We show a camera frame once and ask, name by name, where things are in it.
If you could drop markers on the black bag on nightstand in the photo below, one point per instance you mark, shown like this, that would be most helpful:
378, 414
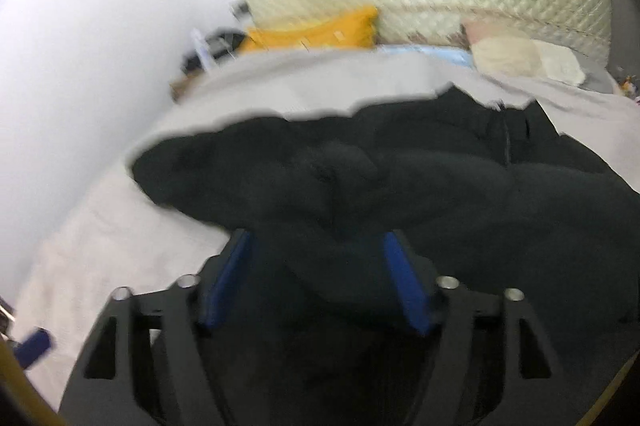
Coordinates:
209, 50

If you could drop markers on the yellow pillow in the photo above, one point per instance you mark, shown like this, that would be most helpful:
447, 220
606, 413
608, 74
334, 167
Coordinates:
354, 29

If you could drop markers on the light blue pillow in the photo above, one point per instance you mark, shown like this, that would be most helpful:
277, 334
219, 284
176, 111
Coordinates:
456, 56

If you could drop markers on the beige pillow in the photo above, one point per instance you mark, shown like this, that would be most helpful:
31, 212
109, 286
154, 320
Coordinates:
507, 51

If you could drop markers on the black puffy jacket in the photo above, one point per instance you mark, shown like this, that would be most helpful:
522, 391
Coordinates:
285, 356

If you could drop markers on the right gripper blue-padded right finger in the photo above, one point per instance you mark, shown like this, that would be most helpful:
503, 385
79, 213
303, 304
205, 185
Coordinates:
489, 360

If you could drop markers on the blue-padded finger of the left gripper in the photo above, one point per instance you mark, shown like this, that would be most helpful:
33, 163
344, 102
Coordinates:
33, 348

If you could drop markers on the wooden nightstand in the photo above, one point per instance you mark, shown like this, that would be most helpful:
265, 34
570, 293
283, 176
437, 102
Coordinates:
182, 85

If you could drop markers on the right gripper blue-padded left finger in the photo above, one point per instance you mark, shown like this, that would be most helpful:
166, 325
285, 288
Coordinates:
142, 362

